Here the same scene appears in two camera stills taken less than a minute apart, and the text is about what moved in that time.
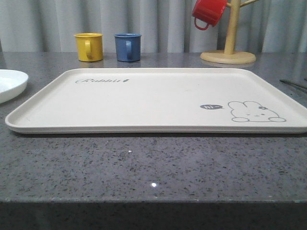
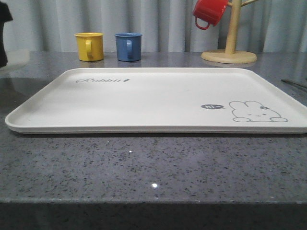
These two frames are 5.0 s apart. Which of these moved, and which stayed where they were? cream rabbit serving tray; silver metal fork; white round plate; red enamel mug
Moved: white round plate
Stayed: silver metal fork; cream rabbit serving tray; red enamel mug
